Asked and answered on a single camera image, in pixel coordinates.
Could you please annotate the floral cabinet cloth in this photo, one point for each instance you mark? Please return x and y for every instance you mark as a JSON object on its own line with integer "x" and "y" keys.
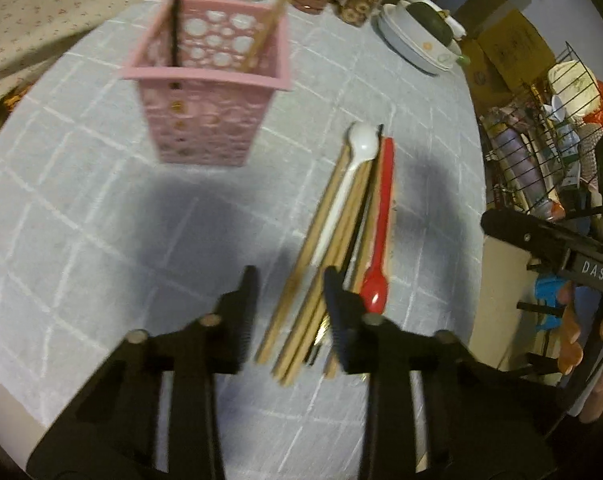
{"x": 56, "y": 5}

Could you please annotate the large cardboard box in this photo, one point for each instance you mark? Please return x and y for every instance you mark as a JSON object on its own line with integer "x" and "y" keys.
{"x": 519, "y": 45}

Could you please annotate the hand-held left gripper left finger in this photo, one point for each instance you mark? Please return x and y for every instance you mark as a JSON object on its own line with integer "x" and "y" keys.
{"x": 244, "y": 310}

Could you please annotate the dark green squash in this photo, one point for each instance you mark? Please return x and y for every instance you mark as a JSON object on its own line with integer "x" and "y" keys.
{"x": 429, "y": 22}

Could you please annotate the person's right hand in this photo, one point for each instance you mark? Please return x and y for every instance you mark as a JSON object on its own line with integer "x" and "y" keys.
{"x": 571, "y": 340}

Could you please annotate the white plastic spoon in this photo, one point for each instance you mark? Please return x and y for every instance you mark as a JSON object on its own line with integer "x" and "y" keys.
{"x": 362, "y": 141}

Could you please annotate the black chopstick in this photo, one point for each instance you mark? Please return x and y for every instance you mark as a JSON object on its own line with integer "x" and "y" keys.
{"x": 176, "y": 20}
{"x": 360, "y": 227}

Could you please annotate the white floral ceramic bowl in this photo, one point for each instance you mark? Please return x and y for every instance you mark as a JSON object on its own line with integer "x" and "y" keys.
{"x": 406, "y": 47}

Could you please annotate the wooden chopstick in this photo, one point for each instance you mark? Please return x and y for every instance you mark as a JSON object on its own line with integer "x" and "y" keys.
{"x": 276, "y": 12}

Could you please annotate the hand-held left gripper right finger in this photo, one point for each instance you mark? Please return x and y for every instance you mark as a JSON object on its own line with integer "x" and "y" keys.
{"x": 339, "y": 310}

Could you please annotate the small cardboard box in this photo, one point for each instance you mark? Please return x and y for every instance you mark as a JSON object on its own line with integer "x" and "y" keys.
{"x": 486, "y": 77}

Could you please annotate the grey checked tablecloth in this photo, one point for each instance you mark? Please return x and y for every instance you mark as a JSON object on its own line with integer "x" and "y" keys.
{"x": 106, "y": 240}

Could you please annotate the purple bottle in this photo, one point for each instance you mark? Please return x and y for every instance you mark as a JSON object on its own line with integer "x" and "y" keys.
{"x": 506, "y": 147}

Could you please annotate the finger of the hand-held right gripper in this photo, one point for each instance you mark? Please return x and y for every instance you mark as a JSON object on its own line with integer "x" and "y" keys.
{"x": 511, "y": 227}

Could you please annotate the white cloth bag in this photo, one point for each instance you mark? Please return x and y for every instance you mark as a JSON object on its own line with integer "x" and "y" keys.
{"x": 571, "y": 77}

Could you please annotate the pink perforated utensil basket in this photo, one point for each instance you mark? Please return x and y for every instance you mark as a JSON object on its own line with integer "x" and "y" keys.
{"x": 201, "y": 125}

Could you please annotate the red plastic spoon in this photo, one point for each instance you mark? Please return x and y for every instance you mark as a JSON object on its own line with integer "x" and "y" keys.
{"x": 384, "y": 200}

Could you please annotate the bundle of wooden chopsticks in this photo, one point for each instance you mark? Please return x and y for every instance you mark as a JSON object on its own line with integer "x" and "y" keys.
{"x": 287, "y": 320}

